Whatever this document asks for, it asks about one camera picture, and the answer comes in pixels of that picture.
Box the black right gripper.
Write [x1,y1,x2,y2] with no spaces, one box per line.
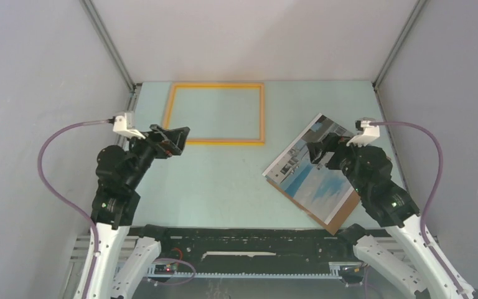
[305,132,368,196]

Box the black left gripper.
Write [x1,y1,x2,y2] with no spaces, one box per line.
[126,123,190,188]

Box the orange wooden picture frame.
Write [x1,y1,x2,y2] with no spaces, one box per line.
[162,82,266,146]

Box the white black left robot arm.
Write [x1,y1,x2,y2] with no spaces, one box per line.
[74,125,190,298]

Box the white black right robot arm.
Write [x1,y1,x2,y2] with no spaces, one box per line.
[306,133,478,298]

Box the building and sky photo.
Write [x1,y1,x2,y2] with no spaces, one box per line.
[263,113,355,227]

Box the brown cardboard backing board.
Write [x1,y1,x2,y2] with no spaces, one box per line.
[266,179,360,235]

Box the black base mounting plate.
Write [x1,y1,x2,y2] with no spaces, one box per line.
[129,227,361,275]

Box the small electronics board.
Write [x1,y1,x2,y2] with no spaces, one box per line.
[154,263,177,275]

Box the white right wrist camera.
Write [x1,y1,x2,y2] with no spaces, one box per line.
[346,118,380,147]

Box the left aluminium corner post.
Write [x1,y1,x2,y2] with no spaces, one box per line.
[79,0,136,92]

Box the aluminium corner post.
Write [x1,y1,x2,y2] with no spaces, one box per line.
[79,0,136,92]
[372,0,429,90]

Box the aluminium rail front frame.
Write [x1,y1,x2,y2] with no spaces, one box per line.
[57,233,454,299]

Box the right aluminium corner post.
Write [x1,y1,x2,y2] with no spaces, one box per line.
[372,0,429,90]

